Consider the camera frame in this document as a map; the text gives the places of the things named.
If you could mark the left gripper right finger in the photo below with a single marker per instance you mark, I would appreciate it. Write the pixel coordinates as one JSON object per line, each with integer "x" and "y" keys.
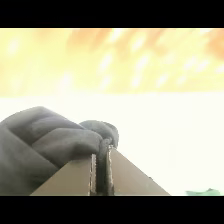
{"x": 131, "y": 180}

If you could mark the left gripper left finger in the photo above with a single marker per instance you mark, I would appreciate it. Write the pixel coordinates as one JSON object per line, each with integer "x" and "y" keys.
{"x": 71, "y": 180}

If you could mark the dark grey garment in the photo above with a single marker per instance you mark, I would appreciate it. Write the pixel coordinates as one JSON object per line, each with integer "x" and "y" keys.
{"x": 40, "y": 146}

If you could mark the green garment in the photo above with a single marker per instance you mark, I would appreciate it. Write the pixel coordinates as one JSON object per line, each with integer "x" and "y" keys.
{"x": 203, "y": 192}

